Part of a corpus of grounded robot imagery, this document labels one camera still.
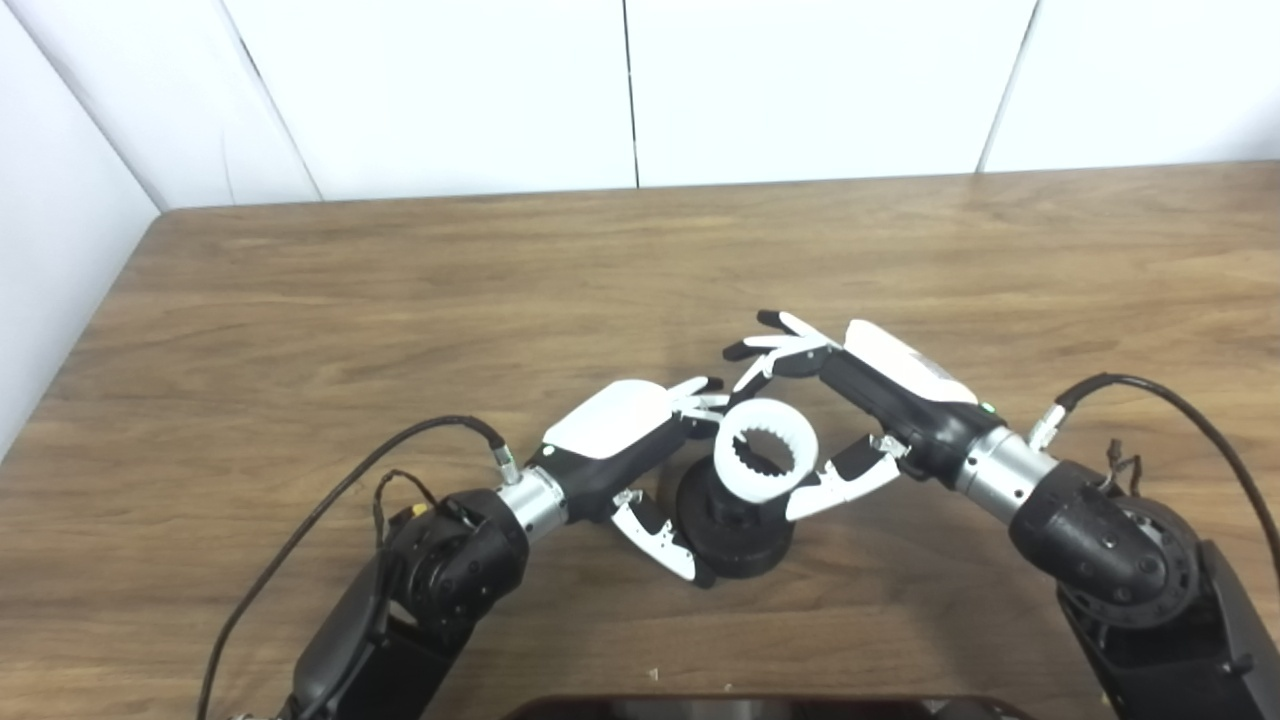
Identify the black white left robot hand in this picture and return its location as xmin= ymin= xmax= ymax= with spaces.
xmin=527 ymin=376 xmax=731 ymax=589

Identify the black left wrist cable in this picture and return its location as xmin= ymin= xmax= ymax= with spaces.
xmin=197 ymin=415 xmax=523 ymax=720

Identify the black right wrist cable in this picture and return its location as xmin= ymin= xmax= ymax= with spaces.
xmin=1028 ymin=373 xmax=1280 ymax=561

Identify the glossy black robot chest edge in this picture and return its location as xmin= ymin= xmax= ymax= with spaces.
xmin=500 ymin=694 xmax=1036 ymax=720

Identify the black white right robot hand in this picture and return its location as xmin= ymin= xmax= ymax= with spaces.
xmin=723 ymin=310 xmax=1006 ymax=523

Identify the thin wire with yellow plug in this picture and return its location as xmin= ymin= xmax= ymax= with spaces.
xmin=372 ymin=468 xmax=446 ymax=546

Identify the round black part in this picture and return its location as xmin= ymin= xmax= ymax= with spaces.
xmin=675 ymin=455 xmax=796 ymax=579

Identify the white ring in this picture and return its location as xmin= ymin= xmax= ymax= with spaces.
xmin=712 ymin=398 xmax=821 ymax=504

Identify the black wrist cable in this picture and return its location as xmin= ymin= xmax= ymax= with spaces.
xmin=1028 ymin=373 xmax=1280 ymax=561
xmin=197 ymin=415 xmax=523 ymax=720

